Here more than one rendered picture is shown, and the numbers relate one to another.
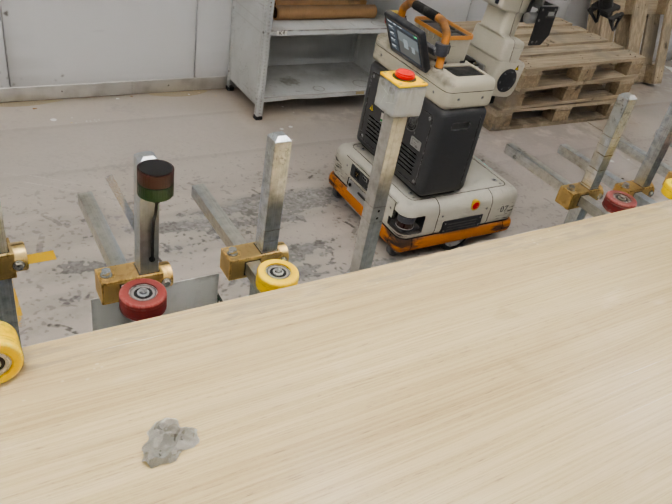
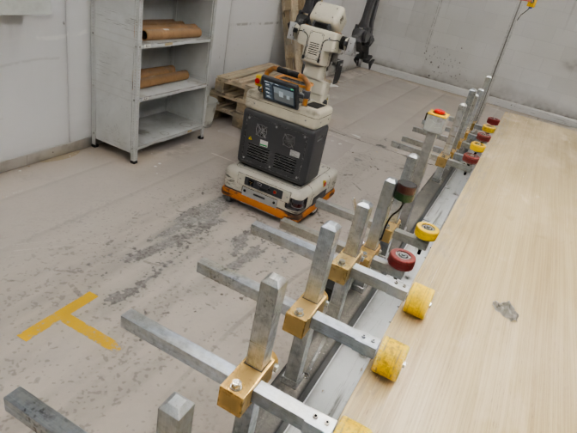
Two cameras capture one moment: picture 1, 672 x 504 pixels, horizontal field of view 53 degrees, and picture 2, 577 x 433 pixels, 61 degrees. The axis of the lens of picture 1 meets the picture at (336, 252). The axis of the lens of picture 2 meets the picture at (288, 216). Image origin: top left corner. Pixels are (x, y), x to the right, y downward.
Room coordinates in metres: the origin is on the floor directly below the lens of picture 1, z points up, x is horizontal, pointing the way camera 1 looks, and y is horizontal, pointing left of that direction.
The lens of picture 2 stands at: (-0.04, 1.30, 1.65)
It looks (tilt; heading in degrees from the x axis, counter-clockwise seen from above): 28 degrees down; 329
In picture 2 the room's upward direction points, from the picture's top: 12 degrees clockwise
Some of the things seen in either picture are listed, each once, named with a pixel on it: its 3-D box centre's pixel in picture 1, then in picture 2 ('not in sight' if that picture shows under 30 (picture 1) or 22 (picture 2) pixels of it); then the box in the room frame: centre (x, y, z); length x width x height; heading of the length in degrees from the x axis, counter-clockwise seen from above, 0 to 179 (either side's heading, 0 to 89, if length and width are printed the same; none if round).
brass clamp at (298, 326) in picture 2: not in sight; (306, 310); (0.68, 0.76, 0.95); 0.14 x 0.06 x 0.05; 127
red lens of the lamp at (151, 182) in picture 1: (155, 174); (406, 187); (0.96, 0.32, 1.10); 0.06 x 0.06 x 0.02
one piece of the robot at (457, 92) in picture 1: (428, 104); (286, 129); (2.79, -0.26, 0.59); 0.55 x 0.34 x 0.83; 36
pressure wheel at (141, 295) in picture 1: (143, 314); (398, 269); (0.88, 0.31, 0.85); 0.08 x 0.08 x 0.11
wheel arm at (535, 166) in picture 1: (558, 183); (430, 155); (1.77, -0.59, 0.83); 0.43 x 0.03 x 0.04; 37
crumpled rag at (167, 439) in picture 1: (166, 436); (507, 307); (0.59, 0.18, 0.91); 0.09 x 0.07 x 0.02; 152
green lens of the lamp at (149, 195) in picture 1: (155, 187); (403, 194); (0.96, 0.32, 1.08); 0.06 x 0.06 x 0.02
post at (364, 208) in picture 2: (0, 288); (344, 277); (0.84, 0.55, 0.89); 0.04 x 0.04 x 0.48; 37
